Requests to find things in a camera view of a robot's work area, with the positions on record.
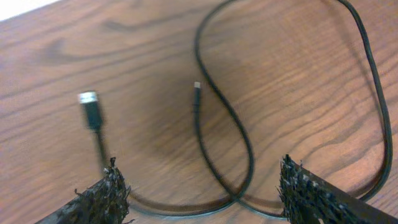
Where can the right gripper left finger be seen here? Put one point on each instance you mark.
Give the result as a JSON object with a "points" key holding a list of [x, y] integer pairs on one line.
{"points": [[104, 202]]}

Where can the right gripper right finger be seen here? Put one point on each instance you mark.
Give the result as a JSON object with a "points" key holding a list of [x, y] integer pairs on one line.
{"points": [[309, 199]]}

